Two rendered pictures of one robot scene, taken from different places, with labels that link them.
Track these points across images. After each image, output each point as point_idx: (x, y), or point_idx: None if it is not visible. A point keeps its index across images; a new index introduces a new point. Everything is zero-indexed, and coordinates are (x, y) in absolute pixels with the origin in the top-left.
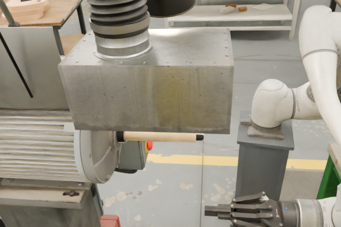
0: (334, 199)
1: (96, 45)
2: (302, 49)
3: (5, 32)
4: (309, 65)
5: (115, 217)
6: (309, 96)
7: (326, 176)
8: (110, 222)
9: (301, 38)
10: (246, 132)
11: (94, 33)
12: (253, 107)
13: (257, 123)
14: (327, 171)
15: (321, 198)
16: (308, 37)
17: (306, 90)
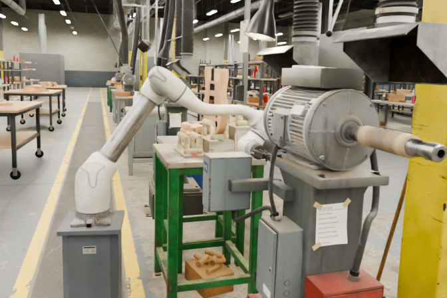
0: (251, 135)
1: (314, 43)
2: (179, 89)
3: (334, 35)
4: (189, 95)
5: (250, 295)
6: (112, 159)
7: (174, 187)
8: (257, 296)
9: (173, 84)
10: (104, 227)
11: (316, 36)
12: (98, 195)
13: (104, 210)
14: (174, 182)
15: (177, 207)
16: (178, 80)
17: (105, 157)
